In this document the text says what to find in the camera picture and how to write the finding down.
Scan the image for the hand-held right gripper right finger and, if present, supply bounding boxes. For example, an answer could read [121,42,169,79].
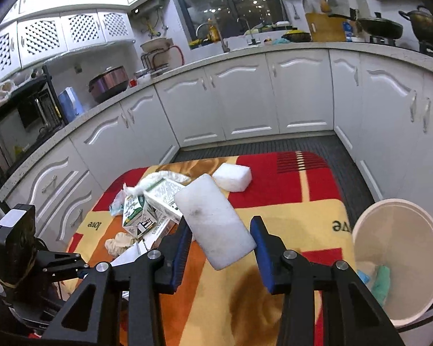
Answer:
[250,215,406,346]

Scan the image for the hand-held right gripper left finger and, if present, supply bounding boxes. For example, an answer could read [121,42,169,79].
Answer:
[40,218,193,346]

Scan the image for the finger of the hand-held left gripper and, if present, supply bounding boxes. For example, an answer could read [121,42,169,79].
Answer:
[34,248,92,282]

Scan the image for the large white foam block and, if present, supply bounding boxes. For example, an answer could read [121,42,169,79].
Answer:
[174,174,257,270]

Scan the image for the white green rectangular box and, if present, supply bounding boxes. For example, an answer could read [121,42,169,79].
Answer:
[143,179,186,224]

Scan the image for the beige paper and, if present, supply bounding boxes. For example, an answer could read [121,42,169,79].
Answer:
[104,232,138,257]

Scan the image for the white tissue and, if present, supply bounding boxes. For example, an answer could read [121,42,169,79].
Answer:
[124,170,192,198]

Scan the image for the cream round bin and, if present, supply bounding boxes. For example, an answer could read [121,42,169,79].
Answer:
[352,198,433,329]

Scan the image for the white paper sheet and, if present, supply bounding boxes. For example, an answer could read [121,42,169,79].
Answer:
[112,241,150,268]

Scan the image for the red yellow printed blanket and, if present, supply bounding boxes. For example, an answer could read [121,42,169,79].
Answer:
[67,151,358,346]

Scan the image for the green white gable carton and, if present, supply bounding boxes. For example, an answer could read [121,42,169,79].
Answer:
[122,193,160,239]

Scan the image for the pale blue plastic wrapper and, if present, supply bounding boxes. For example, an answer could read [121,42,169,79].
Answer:
[109,190,128,217]

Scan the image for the small white foam block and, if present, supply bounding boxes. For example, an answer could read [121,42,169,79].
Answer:
[212,163,252,192]

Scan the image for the dark ribbed floor mat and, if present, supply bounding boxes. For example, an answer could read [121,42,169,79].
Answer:
[172,133,378,224]

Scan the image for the black microwave oven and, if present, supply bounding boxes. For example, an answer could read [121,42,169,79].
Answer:
[0,65,66,188]

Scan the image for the teal wrapper in bin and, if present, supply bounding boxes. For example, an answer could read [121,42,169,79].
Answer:
[371,264,392,306]

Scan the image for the blue white box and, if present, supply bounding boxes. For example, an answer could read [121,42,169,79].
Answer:
[58,87,85,124]

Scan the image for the white kitchen base cabinets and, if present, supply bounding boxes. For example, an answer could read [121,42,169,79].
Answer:
[0,41,433,247]

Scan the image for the curved steel faucet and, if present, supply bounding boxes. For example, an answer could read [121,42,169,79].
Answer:
[195,22,230,53]

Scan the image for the small steel tap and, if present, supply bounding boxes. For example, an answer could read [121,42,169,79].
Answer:
[237,17,261,46]

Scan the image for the black yellow bowl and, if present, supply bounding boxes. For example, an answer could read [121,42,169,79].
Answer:
[281,29,311,43]

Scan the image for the wooden cutting board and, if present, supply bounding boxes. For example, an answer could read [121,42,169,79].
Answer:
[305,12,348,43]

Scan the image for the black wok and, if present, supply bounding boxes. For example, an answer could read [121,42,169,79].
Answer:
[328,12,404,40]

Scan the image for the dark kitchen window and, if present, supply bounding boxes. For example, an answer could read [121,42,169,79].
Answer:
[170,0,286,50]

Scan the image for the gas stove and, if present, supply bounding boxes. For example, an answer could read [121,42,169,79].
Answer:
[368,34,433,63]

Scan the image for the dark lidded cooking pot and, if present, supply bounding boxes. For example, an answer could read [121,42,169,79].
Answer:
[398,6,433,43]

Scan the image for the black wire rack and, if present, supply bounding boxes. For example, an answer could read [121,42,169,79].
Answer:
[141,52,171,77]

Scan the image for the white lattice wall cabinets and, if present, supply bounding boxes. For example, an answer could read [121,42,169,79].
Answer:
[0,9,136,80]

